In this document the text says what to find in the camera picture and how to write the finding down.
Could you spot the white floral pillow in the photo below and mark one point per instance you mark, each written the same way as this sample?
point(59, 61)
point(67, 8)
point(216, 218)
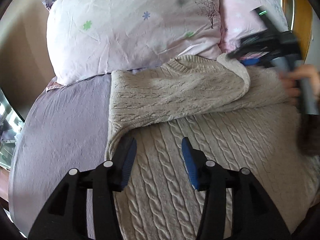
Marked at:
point(86, 38)

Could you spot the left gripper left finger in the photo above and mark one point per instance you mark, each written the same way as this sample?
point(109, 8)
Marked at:
point(64, 214)

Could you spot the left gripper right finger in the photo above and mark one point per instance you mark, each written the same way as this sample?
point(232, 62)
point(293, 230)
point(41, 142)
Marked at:
point(254, 216)

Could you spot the pink floral pillow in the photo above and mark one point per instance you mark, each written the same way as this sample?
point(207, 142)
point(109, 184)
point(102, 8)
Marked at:
point(238, 20)

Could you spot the lilac bed sheet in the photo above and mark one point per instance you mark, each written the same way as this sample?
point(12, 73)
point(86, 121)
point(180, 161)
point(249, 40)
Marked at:
point(65, 128)

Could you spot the person's right hand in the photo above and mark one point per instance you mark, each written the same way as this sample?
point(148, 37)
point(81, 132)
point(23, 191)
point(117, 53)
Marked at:
point(290, 82)

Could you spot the beige cable-knit sweater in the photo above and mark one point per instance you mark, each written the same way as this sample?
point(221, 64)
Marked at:
point(237, 116)

